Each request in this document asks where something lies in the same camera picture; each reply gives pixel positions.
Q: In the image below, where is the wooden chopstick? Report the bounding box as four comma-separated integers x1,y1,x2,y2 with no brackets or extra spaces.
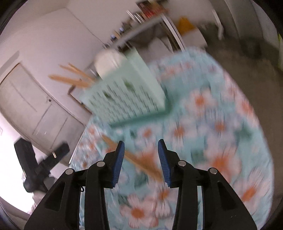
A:
48,75,91,88
59,63,94,82
102,135,164,182

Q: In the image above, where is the white door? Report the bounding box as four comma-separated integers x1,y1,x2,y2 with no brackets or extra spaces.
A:
1,64,84,159

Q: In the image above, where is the floral blue tablecloth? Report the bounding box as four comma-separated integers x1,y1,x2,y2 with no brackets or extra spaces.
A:
70,47,274,229

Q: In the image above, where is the mint green utensil basket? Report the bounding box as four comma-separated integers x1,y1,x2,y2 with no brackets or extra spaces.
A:
80,49,170,126

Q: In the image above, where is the white side table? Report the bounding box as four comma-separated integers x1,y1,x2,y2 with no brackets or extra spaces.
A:
108,14,186,52

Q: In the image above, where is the white stuffed sack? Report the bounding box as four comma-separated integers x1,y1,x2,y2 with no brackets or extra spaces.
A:
148,37,174,59

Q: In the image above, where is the yellow plastic bag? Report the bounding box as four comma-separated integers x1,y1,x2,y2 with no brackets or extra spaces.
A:
177,17,196,35

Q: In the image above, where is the silver refrigerator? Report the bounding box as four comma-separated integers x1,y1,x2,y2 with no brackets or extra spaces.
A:
210,0,279,47

